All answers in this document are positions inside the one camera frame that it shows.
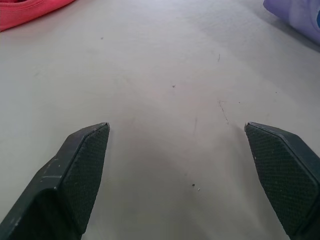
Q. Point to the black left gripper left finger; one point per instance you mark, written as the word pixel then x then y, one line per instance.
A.
pixel 75 175

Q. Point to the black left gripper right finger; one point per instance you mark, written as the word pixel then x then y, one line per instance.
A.
pixel 287 175

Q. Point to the purple cloth garment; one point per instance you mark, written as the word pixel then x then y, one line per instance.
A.
pixel 298 15

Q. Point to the red cloth garment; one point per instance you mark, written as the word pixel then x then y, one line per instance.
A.
pixel 25 8

